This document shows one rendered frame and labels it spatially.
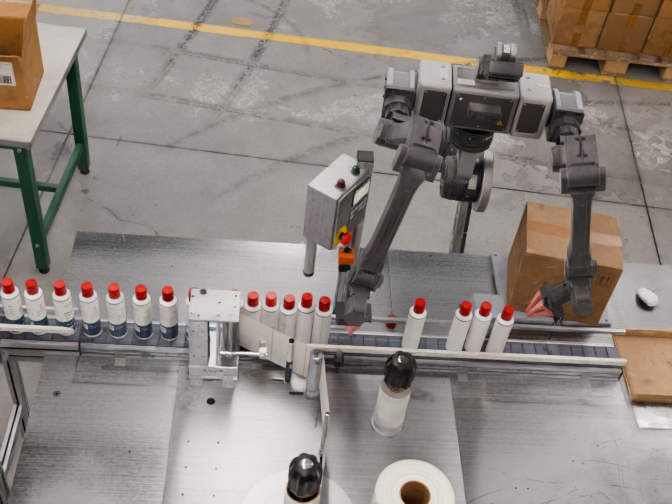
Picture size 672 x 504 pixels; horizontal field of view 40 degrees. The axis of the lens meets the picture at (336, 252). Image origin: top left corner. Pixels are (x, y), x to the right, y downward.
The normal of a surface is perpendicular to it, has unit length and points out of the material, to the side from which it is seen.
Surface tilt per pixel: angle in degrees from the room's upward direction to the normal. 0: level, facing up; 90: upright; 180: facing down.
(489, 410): 0
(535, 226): 0
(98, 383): 0
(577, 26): 90
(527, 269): 90
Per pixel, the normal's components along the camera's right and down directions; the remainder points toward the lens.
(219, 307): 0.10, -0.70
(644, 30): 0.02, 0.70
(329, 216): -0.56, 0.56
